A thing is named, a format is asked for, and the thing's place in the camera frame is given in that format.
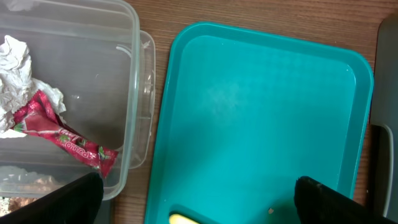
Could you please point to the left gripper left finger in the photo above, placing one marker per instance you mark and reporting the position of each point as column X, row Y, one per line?
column 77, row 202

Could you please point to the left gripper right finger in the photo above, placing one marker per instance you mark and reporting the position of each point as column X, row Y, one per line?
column 319, row 204

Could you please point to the brown food chunk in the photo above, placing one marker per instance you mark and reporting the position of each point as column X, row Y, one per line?
column 30, row 192

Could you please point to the red snack wrapper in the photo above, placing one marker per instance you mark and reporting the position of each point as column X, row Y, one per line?
column 37, row 118

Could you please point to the yellow plastic spoon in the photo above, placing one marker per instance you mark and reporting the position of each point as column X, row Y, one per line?
column 180, row 219

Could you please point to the foil wrapper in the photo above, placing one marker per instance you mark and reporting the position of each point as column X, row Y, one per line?
column 18, row 86

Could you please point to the grey dishwasher rack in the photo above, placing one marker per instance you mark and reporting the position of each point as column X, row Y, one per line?
column 384, row 117

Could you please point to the clear plastic waste bin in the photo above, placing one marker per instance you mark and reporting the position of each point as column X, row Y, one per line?
column 95, row 53

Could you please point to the black plastic tray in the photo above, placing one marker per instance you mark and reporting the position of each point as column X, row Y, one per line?
column 105, row 213

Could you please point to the teal plastic serving tray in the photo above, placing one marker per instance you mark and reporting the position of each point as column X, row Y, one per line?
column 244, row 114

